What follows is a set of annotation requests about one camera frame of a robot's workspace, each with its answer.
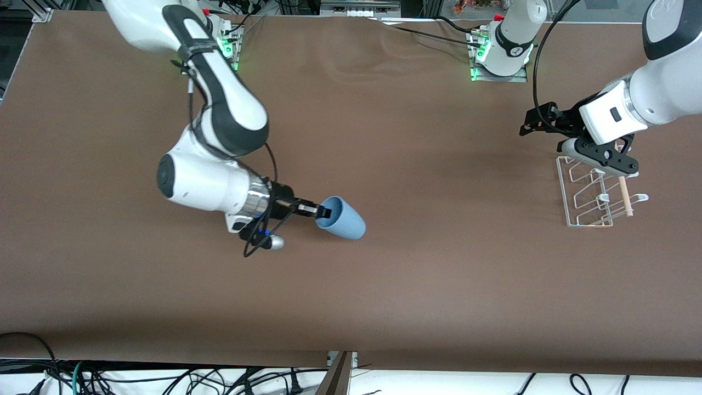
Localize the long black table cable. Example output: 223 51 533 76
378 18 483 46

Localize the white power strip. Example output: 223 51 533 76
321 0 401 18

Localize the blue plastic cup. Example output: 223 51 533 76
315 196 367 241

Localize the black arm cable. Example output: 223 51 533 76
533 0 581 130
170 55 278 259

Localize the white wire cup rack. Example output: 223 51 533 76
556 156 650 228

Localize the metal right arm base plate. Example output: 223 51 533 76
218 23 242 73

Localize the green floor cable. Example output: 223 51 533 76
70 360 87 395

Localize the small metal table bracket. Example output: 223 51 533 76
327 351 359 370

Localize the orange flower decoration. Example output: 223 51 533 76
454 0 495 15

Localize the brown table cover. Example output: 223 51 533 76
0 11 702 379

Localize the wooden rack rod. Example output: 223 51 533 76
615 139 635 217

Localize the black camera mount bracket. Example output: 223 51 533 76
558 134 640 178
238 218 270 249

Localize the brown wooden beam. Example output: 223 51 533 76
315 351 353 395

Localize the black looped floor cable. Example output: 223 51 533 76
0 331 59 395

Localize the short black table cable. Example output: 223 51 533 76
435 15 486 35

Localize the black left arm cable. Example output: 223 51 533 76
533 0 581 130

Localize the black right camera mount bracket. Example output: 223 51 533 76
238 218 270 249

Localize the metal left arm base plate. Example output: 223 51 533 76
469 29 529 83

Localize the black left camera mount bracket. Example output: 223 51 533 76
558 134 640 178

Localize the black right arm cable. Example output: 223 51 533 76
170 55 278 259

